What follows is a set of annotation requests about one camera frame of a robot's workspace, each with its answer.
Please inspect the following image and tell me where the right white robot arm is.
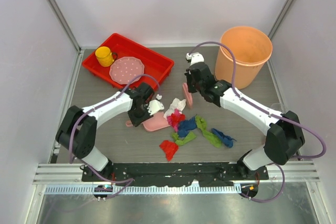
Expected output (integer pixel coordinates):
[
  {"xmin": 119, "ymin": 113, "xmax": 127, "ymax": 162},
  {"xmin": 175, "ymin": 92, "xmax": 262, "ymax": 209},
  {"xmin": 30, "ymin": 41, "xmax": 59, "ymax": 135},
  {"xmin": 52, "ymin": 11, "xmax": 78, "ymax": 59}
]
[{"xmin": 185, "ymin": 62, "xmax": 305, "ymax": 179}]

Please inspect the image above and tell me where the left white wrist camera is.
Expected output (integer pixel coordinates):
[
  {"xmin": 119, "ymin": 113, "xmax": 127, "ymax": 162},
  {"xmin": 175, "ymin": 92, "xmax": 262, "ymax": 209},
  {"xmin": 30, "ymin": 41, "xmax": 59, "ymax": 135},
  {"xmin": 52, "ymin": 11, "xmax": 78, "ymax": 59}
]
[{"xmin": 147, "ymin": 94, "xmax": 164, "ymax": 115}]

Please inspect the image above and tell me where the white slotted cable duct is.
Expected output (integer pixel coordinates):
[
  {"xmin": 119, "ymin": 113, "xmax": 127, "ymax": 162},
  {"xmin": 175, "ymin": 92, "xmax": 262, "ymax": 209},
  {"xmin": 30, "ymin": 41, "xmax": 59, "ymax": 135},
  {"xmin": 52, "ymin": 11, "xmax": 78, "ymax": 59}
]
[{"xmin": 45, "ymin": 183, "xmax": 241, "ymax": 195}]

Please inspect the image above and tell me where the small green paper scrap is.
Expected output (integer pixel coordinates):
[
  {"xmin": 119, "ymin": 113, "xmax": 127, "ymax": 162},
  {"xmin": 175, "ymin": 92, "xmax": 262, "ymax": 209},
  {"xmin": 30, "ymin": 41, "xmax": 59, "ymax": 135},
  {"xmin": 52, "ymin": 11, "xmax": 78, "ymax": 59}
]
[{"xmin": 171, "ymin": 132, "xmax": 196, "ymax": 146}]

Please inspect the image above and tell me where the red plastic tray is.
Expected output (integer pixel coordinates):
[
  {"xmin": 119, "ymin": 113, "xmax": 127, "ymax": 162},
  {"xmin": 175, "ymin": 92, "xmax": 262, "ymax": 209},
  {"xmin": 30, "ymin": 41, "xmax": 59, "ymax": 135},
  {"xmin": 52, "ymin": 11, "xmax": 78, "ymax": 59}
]
[{"xmin": 82, "ymin": 33, "xmax": 174, "ymax": 90}]

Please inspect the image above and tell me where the blue paper scrap right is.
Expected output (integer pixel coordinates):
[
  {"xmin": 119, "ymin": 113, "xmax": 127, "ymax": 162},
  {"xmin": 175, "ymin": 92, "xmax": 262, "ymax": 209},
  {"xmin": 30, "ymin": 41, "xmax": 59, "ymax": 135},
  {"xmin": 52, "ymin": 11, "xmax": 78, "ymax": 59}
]
[{"xmin": 211, "ymin": 128, "xmax": 235, "ymax": 148}]

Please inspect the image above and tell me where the orange plastic bucket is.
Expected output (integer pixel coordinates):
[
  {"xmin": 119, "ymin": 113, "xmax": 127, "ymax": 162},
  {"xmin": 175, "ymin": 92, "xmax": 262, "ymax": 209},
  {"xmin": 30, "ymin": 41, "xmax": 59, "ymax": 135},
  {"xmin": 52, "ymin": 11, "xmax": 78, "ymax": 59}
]
[{"xmin": 215, "ymin": 26, "xmax": 272, "ymax": 89}]

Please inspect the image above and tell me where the yellow mug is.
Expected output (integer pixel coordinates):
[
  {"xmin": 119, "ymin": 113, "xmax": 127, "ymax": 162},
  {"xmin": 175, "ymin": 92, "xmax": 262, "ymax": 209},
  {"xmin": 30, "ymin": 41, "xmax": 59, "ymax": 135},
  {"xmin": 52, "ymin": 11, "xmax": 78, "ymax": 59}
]
[{"xmin": 94, "ymin": 46, "xmax": 118, "ymax": 67}]

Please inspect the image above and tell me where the pink dustpan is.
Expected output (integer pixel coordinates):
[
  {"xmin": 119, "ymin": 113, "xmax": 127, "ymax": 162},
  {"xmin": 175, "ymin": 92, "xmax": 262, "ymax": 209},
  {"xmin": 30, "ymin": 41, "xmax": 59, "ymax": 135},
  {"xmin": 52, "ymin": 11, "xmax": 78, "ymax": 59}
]
[{"xmin": 125, "ymin": 112, "xmax": 170, "ymax": 132}]

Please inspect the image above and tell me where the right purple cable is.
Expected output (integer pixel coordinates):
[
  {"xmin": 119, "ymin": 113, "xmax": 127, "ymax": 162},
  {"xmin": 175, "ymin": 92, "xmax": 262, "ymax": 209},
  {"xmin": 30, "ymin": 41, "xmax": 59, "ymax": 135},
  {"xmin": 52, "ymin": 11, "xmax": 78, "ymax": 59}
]
[{"xmin": 188, "ymin": 41, "xmax": 328, "ymax": 204}]

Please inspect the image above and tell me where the dark blue paper scrap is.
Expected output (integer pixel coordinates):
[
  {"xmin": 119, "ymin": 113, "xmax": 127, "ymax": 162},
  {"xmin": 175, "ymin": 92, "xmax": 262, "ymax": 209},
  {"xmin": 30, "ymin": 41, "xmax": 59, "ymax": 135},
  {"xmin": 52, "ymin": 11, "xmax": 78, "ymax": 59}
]
[{"xmin": 177, "ymin": 116, "xmax": 197, "ymax": 138}]

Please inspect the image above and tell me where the red and white paper scrap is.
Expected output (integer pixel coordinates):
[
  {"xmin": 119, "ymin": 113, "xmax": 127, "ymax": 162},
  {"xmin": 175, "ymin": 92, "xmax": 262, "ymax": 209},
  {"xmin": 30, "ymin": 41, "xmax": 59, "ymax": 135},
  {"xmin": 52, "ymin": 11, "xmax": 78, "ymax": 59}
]
[{"xmin": 166, "ymin": 109, "xmax": 186, "ymax": 132}]

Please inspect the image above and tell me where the pink hand brush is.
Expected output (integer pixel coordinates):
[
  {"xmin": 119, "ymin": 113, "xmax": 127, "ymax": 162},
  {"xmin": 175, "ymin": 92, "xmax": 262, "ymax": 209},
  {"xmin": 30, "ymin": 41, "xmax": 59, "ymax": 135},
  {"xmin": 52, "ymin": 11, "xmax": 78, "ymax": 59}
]
[{"xmin": 182, "ymin": 82, "xmax": 193, "ymax": 109}]

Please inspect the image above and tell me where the long green paper scrap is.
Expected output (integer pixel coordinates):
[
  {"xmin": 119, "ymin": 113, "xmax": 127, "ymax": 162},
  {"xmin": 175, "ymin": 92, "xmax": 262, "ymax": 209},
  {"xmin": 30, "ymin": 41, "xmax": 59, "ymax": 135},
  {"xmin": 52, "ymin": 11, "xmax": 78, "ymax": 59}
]
[{"xmin": 195, "ymin": 115, "xmax": 222, "ymax": 148}]

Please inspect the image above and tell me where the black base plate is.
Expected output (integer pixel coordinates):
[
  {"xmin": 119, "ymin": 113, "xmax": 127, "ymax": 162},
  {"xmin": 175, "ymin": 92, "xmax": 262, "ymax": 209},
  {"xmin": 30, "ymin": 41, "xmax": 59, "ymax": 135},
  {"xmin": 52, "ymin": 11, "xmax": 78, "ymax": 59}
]
[{"xmin": 81, "ymin": 161, "xmax": 270, "ymax": 187}]

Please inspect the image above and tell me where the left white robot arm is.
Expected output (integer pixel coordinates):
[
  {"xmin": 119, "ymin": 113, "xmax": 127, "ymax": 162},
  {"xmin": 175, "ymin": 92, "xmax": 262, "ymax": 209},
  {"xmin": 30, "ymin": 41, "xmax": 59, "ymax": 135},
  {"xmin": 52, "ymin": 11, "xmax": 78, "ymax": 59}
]
[{"xmin": 55, "ymin": 82, "xmax": 154, "ymax": 182}]

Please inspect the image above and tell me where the pink dotted plate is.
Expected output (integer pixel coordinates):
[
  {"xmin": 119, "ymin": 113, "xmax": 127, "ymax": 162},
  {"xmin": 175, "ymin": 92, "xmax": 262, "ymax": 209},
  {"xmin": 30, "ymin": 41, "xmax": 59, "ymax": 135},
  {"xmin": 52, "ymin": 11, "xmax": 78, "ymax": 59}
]
[{"xmin": 109, "ymin": 57, "xmax": 144, "ymax": 85}]

